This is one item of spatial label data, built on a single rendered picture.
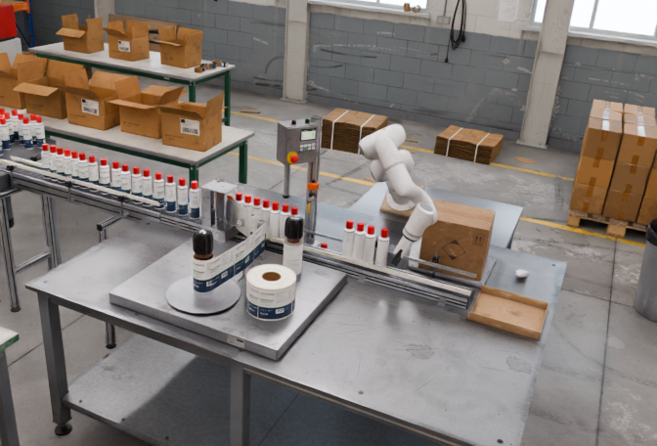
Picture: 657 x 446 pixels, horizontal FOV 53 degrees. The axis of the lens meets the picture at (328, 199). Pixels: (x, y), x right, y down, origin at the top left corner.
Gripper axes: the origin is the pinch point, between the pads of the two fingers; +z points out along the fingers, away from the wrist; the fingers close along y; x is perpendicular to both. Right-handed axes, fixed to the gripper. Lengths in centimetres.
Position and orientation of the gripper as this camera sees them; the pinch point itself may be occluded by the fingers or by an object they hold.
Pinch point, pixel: (396, 260)
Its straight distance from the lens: 306.0
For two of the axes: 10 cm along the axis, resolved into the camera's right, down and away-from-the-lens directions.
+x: 8.3, 5.2, -2.0
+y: -4.1, 3.4, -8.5
